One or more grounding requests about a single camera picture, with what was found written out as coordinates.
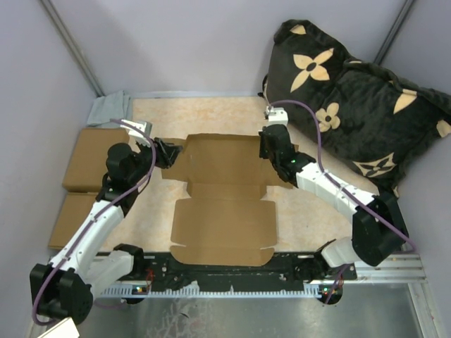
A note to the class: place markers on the aluminium frame rail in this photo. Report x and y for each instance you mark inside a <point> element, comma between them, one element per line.
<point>396,269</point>

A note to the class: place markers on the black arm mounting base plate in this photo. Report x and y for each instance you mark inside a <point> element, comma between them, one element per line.
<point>287,271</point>

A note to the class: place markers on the folded cardboard box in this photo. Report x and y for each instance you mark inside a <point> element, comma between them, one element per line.
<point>87,165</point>
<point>75,209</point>

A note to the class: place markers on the upper folded cardboard box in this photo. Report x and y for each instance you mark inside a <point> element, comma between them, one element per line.
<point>87,165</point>

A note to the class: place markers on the black floral plush cushion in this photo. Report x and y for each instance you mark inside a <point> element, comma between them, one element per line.
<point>374,121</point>

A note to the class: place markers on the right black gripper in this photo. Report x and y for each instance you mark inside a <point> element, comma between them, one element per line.
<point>262,154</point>

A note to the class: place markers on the lower folded cardboard box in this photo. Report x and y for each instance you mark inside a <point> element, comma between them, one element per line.
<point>75,209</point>

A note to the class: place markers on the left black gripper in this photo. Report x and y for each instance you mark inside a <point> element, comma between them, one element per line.
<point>165,153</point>

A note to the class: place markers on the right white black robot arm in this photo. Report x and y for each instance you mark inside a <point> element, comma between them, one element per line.
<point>378,227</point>

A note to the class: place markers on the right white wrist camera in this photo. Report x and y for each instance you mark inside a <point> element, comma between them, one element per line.
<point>276,116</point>

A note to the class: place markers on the white object at bottom corner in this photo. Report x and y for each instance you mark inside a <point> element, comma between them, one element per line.
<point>64,329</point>

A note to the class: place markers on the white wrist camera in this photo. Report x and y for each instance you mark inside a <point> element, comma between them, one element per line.
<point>140,131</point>
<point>276,116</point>

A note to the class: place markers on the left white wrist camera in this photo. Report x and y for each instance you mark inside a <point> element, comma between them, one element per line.
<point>140,131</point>

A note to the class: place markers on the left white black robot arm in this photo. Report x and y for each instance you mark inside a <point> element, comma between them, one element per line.
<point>68,285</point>

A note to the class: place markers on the brown cardboard box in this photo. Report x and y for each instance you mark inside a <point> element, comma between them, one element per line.
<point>225,219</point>

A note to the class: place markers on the grey folded cloth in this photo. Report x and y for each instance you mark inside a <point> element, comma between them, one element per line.
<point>117,106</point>

